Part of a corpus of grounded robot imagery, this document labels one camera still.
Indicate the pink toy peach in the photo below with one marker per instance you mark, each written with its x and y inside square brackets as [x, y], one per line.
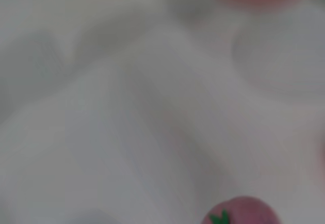
[248, 211]

